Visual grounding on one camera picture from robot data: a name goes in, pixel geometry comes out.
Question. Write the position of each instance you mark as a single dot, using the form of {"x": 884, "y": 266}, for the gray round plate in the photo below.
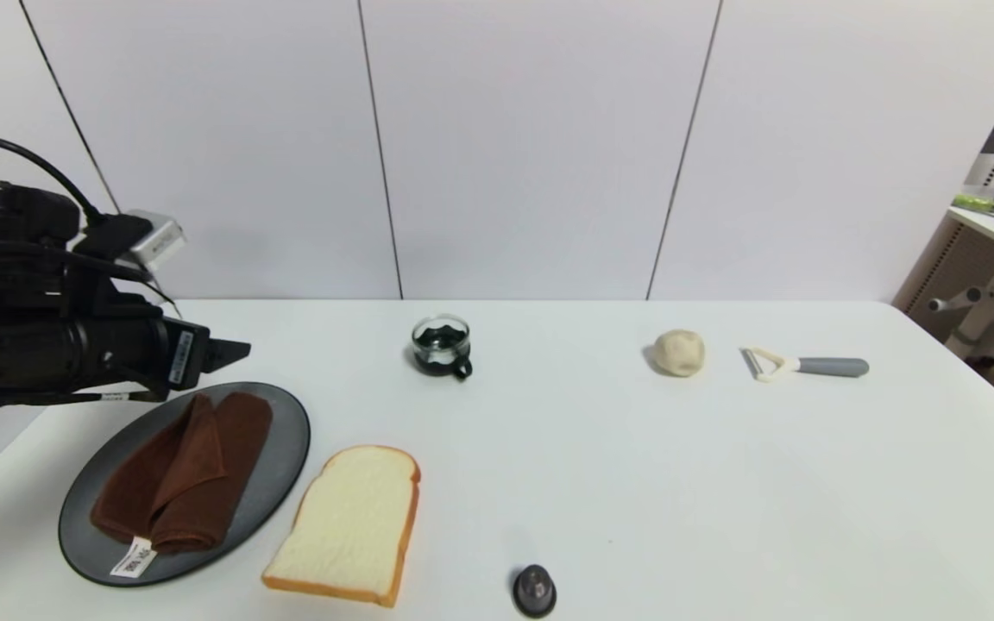
{"x": 277, "y": 448}

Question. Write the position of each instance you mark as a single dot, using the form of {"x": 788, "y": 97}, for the small black round knob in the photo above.
{"x": 534, "y": 592}

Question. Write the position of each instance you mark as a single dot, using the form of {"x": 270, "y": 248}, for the beige dough ball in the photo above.
{"x": 680, "y": 354}

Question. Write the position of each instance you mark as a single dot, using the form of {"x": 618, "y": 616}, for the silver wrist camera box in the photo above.
{"x": 156, "y": 241}

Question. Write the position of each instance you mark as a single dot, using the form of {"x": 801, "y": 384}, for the white bread slice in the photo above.
{"x": 350, "y": 526}

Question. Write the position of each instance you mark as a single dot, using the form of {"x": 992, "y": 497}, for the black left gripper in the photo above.
{"x": 184, "y": 355}

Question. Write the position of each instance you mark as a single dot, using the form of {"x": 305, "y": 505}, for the glass cup with black holder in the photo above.
{"x": 441, "y": 345}

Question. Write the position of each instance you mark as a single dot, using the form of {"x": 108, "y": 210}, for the brown cloth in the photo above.
{"x": 186, "y": 474}

